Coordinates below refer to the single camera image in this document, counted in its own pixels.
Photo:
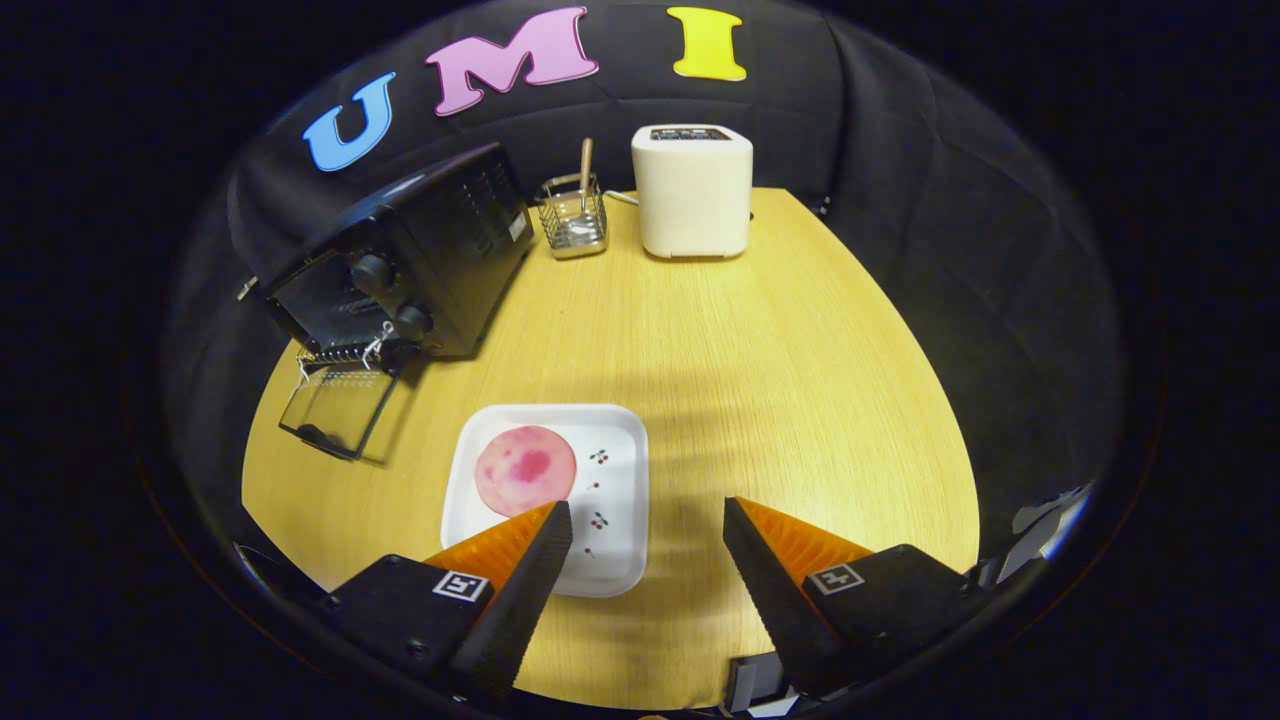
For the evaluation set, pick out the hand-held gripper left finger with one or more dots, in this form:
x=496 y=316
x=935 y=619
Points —
x=520 y=600

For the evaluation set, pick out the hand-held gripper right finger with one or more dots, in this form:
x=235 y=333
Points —
x=775 y=600

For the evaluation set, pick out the pink ham slice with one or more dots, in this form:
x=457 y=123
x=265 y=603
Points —
x=525 y=470

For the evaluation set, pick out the white square plate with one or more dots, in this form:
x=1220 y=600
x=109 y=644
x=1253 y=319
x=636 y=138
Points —
x=620 y=480

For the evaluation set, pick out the black toaster oven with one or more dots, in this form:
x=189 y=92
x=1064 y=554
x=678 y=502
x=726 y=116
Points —
x=450 y=230

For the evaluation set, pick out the white bread toaster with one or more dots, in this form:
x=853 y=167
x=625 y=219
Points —
x=690 y=200

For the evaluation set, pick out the silver metal clip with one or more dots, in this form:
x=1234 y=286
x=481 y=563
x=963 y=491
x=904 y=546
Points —
x=247 y=288

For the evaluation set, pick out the black backdrop cloth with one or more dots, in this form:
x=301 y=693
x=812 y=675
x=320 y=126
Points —
x=950 y=200

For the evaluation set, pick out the wooden stick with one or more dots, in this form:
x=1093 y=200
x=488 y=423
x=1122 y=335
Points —
x=586 y=165

